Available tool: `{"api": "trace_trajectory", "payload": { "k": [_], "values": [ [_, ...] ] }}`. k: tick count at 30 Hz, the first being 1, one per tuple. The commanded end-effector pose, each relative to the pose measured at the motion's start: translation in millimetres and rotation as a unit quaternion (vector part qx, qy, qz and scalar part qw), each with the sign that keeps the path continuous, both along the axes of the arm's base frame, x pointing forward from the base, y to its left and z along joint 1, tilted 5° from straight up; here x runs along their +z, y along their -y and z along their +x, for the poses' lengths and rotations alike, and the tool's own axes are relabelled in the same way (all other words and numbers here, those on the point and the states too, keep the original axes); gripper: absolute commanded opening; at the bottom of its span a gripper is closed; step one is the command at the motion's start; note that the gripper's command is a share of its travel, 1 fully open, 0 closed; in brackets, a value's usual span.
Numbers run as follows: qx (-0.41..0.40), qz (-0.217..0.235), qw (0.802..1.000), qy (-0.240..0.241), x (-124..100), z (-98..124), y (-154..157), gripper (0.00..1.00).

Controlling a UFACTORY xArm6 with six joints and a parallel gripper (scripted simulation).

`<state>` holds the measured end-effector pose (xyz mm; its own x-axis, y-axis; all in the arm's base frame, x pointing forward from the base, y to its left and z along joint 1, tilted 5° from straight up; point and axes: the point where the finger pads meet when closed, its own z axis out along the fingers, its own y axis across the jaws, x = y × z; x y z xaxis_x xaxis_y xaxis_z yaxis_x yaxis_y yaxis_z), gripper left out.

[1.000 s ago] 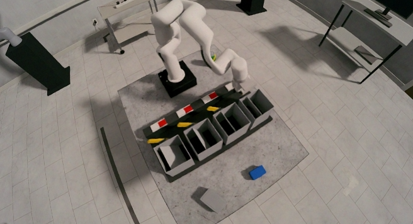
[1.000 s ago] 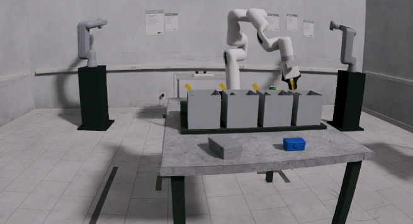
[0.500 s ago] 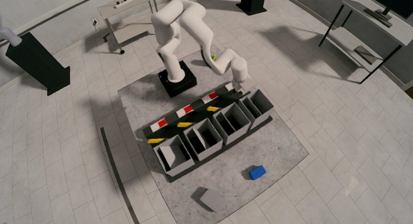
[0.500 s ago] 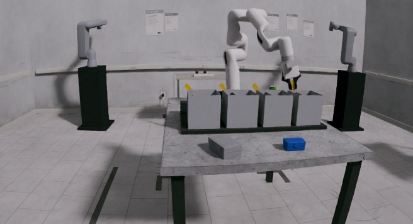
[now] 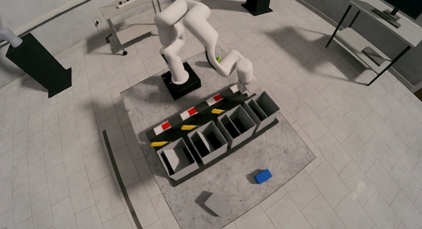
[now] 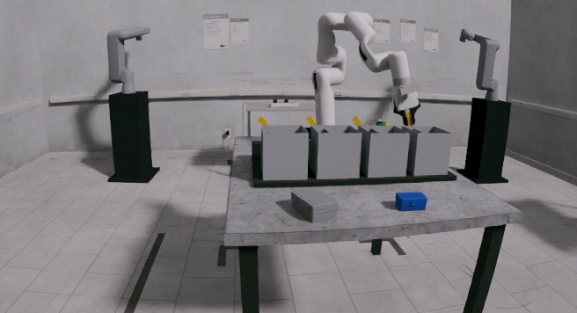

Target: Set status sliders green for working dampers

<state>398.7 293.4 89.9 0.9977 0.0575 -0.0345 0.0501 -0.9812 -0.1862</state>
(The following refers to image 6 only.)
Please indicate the blue plastic box with latch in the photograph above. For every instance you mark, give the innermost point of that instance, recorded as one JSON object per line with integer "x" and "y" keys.
{"x": 410, "y": 201}

